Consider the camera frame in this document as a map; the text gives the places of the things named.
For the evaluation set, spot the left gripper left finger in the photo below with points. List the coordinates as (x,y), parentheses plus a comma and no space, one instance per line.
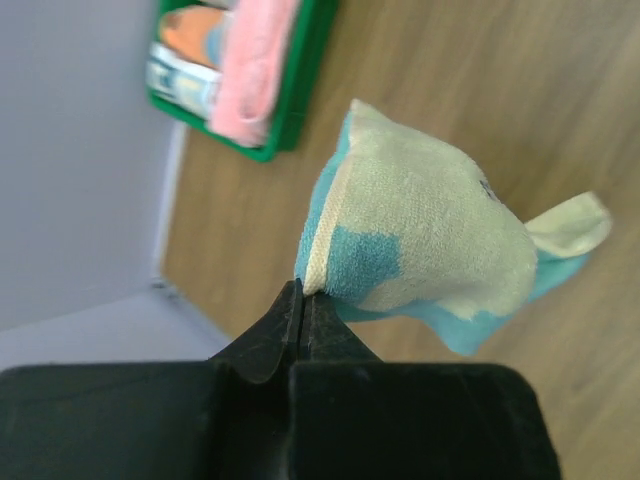
(221,418)

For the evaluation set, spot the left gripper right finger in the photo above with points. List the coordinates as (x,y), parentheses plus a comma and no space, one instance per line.
(361,418)

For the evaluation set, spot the yellow green towel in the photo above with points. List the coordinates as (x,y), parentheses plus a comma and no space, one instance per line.
(401,223)

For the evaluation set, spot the white green rolled towel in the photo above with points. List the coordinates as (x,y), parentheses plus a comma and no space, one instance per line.
(190,86)

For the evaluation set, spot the orange rolled towel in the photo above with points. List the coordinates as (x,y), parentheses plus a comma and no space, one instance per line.
(197,33)

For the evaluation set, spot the pink rolled towel in tray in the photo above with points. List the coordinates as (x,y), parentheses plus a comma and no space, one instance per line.
(253,60)

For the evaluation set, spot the green plastic tray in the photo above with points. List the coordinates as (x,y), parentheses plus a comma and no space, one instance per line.
(307,44)

